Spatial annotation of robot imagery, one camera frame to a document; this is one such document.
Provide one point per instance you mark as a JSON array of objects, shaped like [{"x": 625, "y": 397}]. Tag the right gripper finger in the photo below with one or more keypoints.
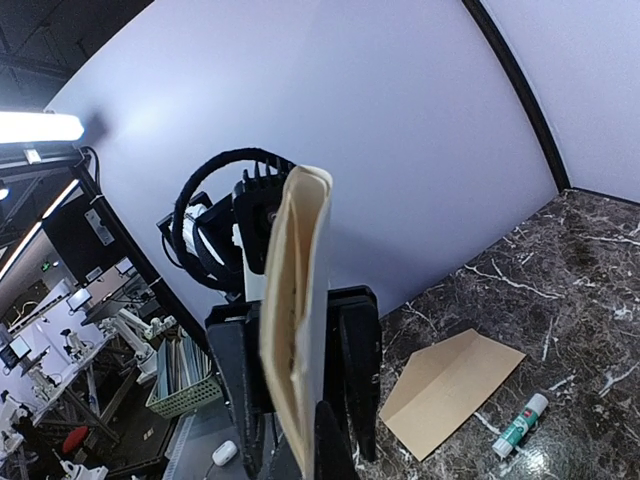
[{"x": 332, "y": 460}]

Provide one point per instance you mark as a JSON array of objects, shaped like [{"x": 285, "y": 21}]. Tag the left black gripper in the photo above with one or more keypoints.
[{"x": 350, "y": 318}]

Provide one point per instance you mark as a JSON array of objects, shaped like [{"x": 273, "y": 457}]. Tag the cream lined letter paper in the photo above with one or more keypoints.
[{"x": 293, "y": 312}]

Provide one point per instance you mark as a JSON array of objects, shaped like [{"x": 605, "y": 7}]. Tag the brown kraft paper envelope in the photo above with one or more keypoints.
[{"x": 442, "y": 385}]

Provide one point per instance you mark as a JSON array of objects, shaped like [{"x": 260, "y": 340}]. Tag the green white glue stick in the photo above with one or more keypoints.
[{"x": 519, "y": 427}]

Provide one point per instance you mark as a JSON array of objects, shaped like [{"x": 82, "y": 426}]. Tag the white earbud case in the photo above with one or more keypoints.
[{"x": 224, "y": 453}]

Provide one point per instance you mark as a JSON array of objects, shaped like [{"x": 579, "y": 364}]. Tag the bright ceiling light bar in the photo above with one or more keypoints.
[{"x": 29, "y": 127}]

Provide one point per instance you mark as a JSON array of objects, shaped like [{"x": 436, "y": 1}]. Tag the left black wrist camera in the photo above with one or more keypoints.
[{"x": 222, "y": 245}]

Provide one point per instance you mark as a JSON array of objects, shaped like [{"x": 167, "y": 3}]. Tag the right black frame post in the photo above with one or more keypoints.
[{"x": 523, "y": 90}]

